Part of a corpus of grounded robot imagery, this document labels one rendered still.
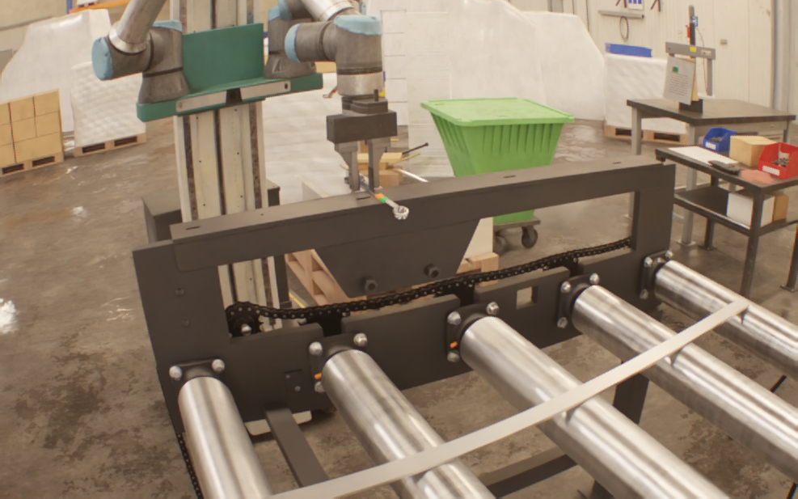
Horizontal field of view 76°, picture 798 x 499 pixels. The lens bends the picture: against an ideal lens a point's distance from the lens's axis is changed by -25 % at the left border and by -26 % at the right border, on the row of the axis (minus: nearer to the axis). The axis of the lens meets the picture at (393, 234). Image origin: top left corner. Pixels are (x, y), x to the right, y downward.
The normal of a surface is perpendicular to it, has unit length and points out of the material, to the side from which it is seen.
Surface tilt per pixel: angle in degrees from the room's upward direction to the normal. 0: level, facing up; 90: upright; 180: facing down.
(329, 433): 0
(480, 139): 101
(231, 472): 3
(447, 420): 0
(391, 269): 90
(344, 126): 90
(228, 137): 90
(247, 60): 90
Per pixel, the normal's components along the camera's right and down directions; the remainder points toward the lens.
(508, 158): 0.25, 0.49
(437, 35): -0.11, 0.34
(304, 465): -0.04, -0.94
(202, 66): 0.50, 0.28
